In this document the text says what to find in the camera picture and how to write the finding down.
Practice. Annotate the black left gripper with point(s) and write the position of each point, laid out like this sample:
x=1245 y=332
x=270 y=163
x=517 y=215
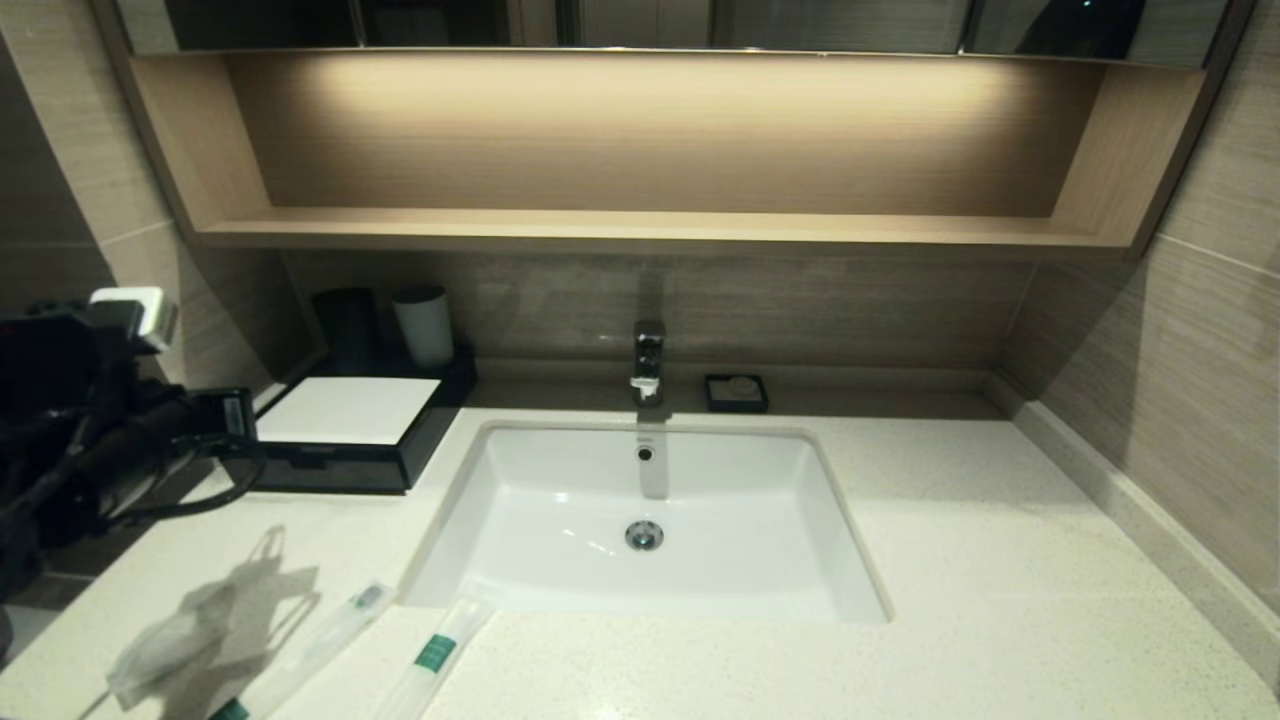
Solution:
x=140 y=455

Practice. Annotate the black cup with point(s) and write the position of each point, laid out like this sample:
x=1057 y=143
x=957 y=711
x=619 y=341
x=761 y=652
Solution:
x=347 y=335

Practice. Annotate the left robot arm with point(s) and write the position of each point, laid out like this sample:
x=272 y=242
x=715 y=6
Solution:
x=40 y=380

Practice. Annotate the black box with white lid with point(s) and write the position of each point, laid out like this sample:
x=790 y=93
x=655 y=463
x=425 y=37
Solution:
x=345 y=410

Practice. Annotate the glossy black drawer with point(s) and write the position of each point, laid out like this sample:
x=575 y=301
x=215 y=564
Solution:
x=370 y=475

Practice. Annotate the white cup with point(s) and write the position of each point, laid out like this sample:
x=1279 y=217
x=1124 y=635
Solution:
x=425 y=328

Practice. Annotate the clear plastic sachet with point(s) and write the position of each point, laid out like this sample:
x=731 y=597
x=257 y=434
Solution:
x=170 y=650

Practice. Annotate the clear wrapped toothbrush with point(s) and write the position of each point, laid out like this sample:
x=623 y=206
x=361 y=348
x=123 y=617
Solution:
x=320 y=640

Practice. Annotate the dark round floor object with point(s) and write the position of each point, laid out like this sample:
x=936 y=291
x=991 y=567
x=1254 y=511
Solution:
x=5 y=635

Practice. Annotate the white packet with green band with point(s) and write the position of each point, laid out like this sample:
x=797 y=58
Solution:
x=436 y=650

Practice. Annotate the chrome faucet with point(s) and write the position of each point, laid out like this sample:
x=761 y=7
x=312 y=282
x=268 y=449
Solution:
x=648 y=360

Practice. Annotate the chrome sink drain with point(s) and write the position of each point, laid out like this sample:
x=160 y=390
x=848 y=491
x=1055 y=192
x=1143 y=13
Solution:
x=644 y=536

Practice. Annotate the black soap dish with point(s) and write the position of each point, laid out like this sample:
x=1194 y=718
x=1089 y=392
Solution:
x=714 y=400

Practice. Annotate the white sink basin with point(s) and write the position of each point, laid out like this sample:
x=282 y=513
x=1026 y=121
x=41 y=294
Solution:
x=720 y=560

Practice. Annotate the round beige soap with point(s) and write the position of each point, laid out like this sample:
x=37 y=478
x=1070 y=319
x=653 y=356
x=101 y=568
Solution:
x=742 y=386

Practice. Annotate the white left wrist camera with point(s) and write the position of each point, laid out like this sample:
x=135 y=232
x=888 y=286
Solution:
x=135 y=315

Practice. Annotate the wooden wall niche shelf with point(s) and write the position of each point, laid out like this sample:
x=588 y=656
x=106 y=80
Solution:
x=650 y=230

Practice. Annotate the mirrored wall cabinet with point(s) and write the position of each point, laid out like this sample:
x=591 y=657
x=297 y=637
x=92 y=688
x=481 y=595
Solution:
x=840 y=25

